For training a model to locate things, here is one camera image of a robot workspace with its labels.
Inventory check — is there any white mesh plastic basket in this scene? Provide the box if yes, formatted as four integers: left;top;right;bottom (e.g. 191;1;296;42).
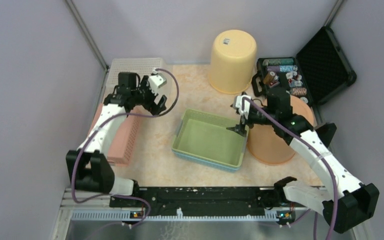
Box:
102;57;173;99

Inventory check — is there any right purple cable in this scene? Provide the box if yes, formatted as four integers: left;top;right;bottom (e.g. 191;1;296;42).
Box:
241;96;339;240

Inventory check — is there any orange capybara bucket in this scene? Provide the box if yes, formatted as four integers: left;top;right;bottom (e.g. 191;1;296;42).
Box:
247;96;316;165

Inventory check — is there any black open tool case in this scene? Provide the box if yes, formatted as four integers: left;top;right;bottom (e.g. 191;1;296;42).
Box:
251;27;357;107

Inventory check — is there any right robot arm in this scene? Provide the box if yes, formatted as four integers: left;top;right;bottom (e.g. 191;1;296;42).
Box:
231;88;380;234

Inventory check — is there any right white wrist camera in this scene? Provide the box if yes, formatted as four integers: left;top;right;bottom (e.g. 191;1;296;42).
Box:
230;94;252;119

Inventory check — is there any purple cable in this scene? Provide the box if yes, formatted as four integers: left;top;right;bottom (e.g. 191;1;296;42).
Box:
241;96;339;240
70;68;180;229

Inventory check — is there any pink plastic basket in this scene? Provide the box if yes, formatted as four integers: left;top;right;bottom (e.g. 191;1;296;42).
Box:
84;103;142;167

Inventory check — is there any brown cylinder in case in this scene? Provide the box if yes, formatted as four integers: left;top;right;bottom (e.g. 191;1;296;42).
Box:
262;71;277;85

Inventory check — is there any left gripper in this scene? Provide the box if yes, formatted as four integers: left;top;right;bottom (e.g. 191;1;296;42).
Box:
131;75;167;116

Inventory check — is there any yellow capybara bucket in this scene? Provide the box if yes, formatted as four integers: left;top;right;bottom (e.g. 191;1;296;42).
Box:
208;29;257;94

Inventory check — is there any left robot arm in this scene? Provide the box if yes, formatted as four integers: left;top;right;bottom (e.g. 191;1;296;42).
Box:
65;69;167;207

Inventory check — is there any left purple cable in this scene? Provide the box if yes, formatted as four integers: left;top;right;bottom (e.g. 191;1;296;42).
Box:
70;68;180;229

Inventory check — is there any blue basket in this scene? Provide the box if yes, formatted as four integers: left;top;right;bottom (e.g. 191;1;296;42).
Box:
172;150;241;173

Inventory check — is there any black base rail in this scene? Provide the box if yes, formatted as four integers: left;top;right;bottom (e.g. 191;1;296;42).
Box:
59;177;359;229

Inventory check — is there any green plastic basket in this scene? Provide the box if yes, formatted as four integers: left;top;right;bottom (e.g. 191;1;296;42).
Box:
171;108;248;167

